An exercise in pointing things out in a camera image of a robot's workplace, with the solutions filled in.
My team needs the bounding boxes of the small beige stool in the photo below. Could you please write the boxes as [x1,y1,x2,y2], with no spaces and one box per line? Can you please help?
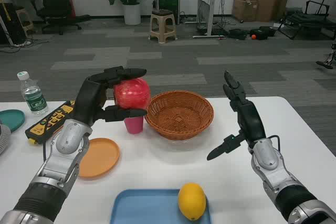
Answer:
[15,7,35,35]

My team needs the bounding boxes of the large cardboard box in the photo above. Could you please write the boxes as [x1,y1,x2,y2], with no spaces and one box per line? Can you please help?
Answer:
[256,0,293,23]

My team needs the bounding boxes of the grey woven object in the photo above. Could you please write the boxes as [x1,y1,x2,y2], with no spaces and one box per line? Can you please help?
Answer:
[0,122,12,156]

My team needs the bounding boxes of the brown wicker basket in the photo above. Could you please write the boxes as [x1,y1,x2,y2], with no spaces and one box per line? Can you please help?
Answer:
[144,90,215,141]

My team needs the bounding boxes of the black office chair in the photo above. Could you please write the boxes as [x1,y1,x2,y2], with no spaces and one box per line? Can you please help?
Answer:
[30,0,91,36]

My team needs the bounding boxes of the white plant pot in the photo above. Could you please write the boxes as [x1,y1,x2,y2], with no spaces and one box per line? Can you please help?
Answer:
[122,1,142,26]

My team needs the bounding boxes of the black folding chair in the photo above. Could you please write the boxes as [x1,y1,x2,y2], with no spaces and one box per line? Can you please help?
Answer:
[277,0,336,40]

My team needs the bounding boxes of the black stand base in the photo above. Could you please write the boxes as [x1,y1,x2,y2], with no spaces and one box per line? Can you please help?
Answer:
[316,52,336,70]

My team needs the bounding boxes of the black equipment cabinet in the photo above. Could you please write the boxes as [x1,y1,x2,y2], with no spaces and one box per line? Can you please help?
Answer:
[157,0,182,25]

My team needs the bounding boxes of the beige plastic stool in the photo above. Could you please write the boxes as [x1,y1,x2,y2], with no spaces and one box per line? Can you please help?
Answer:
[149,9,178,44]

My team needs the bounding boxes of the pink plastic cup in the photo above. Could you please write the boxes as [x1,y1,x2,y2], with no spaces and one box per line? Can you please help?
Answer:
[123,115,145,134]

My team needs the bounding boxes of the red panel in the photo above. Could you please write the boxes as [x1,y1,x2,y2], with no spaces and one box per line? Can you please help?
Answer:
[66,0,77,18]

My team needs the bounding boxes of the teal round plate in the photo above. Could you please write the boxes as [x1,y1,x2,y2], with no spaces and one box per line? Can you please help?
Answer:
[0,109,26,133]

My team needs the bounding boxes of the yellow black remote control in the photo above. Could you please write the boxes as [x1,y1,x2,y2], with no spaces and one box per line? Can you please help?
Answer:
[25,100,77,145]

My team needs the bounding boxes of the white standing desk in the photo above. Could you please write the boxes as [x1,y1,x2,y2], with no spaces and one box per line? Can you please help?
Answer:
[185,0,235,39]

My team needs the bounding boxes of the low cardboard box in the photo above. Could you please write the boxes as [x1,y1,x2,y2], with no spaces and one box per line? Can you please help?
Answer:
[232,0,259,23]

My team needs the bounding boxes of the blue rectangular tray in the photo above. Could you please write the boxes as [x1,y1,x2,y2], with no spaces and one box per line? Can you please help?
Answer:
[109,188,213,224]

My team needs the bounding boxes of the yellow lemon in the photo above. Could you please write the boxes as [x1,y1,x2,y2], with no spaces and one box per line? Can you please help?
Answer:
[177,182,207,221]

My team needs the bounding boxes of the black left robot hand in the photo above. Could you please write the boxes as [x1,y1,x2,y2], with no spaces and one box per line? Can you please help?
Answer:
[70,66,148,127]

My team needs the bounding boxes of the clear plastic water bottle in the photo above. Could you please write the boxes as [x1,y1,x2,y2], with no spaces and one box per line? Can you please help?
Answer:
[17,71,49,116]

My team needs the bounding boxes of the small black bag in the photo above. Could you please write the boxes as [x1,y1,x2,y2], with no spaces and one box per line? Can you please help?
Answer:
[227,28,249,40]

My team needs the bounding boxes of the red apple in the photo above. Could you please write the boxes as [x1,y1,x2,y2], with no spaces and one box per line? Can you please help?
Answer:
[113,77,152,110]

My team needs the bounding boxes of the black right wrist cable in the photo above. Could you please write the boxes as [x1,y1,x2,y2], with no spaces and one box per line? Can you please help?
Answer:
[265,135,281,157]

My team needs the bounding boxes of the black box under desk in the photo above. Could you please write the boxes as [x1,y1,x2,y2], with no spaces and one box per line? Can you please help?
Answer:
[0,3,27,45]

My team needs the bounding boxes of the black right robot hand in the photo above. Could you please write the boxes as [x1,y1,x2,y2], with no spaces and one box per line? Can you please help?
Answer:
[206,70,267,161]

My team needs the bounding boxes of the large black case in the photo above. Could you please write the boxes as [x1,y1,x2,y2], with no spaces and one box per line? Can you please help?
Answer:
[249,26,277,41]

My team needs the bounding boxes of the orange round plate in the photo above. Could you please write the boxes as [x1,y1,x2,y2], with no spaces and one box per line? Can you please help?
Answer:
[78,137,121,180]

